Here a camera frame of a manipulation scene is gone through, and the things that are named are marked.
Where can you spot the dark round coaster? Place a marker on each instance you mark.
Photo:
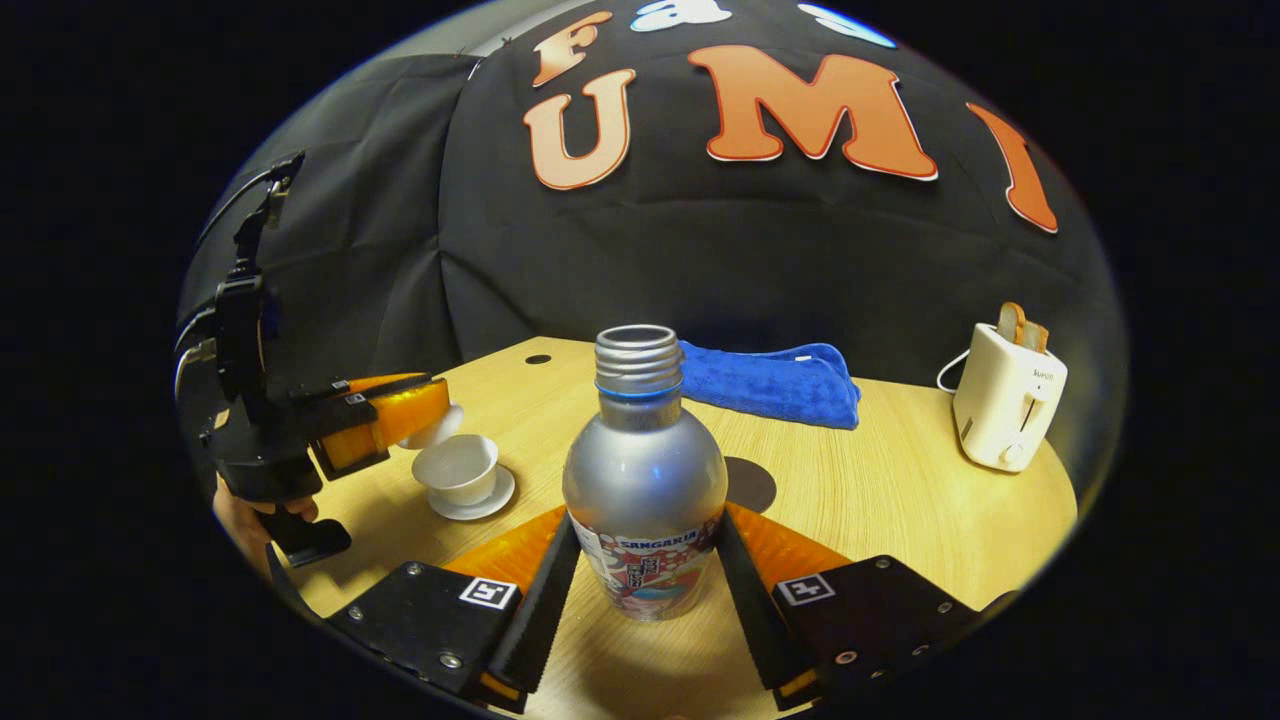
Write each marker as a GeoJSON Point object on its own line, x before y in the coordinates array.
{"type": "Point", "coordinates": [755, 485]}

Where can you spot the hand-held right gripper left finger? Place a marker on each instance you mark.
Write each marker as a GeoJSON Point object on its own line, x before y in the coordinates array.
{"type": "Point", "coordinates": [545, 610]}

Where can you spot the white saucer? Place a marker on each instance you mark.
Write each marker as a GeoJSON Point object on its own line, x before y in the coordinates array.
{"type": "Point", "coordinates": [497, 500]}

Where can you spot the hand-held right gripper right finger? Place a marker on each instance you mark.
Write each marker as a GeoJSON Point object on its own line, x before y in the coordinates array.
{"type": "Point", "coordinates": [750, 610]}

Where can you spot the silver water bottle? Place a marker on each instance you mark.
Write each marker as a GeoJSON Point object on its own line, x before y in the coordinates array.
{"type": "Point", "coordinates": [645, 480]}

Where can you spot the white teacup lid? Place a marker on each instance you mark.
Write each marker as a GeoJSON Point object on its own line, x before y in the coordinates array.
{"type": "Point", "coordinates": [440, 428]}

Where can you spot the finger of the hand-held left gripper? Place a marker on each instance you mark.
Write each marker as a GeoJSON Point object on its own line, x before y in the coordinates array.
{"type": "Point", "coordinates": [385, 425]}
{"type": "Point", "coordinates": [370, 385]}

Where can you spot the toasted bread slice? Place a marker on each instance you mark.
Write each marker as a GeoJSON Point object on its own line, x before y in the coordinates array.
{"type": "Point", "coordinates": [1012, 322]}
{"type": "Point", "coordinates": [1036, 337]}

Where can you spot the white toaster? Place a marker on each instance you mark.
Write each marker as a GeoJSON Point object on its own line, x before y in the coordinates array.
{"type": "Point", "coordinates": [1005, 400]}

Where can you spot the blue towel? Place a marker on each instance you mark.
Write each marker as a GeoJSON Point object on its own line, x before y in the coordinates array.
{"type": "Point", "coordinates": [770, 385]}

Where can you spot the white teacup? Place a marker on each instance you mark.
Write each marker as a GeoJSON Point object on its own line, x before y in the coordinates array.
{"type": "Point", "coordinates": [460, 465]}

